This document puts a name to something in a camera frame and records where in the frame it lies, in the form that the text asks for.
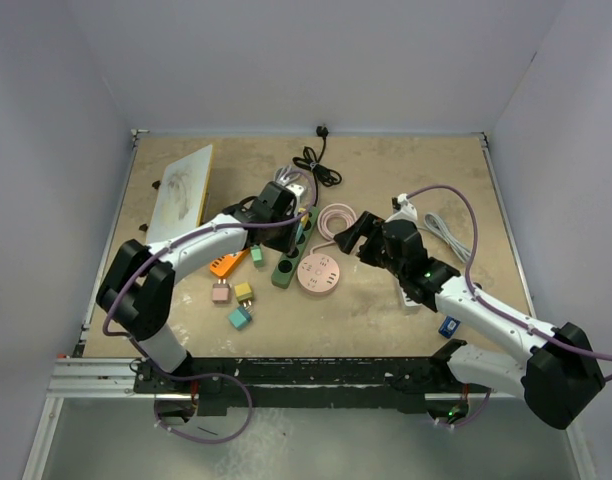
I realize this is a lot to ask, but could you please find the yellow usb charger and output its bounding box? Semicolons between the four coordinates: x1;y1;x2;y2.
298;208;310;223

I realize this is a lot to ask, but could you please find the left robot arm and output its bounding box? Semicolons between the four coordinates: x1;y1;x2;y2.
96;181;299;392

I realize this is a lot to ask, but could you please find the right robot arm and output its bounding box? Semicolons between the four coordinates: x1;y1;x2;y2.
334;212;605;430

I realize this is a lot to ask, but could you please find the green power strip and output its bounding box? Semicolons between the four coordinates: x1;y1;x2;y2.
271;207;320;289

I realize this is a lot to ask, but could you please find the green charger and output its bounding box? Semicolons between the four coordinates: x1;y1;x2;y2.
250;245;265;268

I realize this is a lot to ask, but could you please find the pink round power strip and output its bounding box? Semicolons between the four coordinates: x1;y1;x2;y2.
297;253;340;296

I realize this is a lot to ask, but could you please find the white power strip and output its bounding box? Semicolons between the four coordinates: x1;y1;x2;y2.
398;286;421;311

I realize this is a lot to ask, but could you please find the orange power strip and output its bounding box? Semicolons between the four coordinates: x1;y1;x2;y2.
209;249;249;279

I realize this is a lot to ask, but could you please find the yellow charger front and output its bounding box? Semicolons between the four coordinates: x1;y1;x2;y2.
234;282;254;306

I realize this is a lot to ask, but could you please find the pink charger front left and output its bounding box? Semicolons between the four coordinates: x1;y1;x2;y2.
211;279;231;305

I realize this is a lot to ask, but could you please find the teal charger front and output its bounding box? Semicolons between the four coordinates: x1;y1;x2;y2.
228;305;252;330

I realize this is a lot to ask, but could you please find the blue box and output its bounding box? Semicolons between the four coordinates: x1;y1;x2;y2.
438;316;461;339

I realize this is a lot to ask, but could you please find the white yellow drawing board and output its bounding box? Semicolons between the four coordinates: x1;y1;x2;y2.
144;144;213;244

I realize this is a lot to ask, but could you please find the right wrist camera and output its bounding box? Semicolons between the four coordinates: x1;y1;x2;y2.
387;193;418;222

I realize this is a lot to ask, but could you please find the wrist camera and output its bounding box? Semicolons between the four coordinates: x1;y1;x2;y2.
387;193;418;222
274;166;309;209

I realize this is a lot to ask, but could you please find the grey white strip cable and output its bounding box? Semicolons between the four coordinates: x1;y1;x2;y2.
420;211;473;264

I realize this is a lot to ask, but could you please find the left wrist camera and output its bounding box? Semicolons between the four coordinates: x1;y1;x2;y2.
274;166;309;209

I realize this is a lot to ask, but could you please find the grey power cable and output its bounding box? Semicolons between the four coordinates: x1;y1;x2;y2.
273;164;301;187

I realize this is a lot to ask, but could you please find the black power cable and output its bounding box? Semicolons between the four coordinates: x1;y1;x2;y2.
291;124;343;207

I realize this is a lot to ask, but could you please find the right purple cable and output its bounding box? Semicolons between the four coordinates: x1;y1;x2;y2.
405;184;612;431

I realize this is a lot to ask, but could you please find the black base frame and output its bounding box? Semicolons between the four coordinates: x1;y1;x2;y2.
134;339;466;416

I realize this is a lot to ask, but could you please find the aluminium rail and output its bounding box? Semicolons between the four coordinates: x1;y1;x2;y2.
20;354;157;480

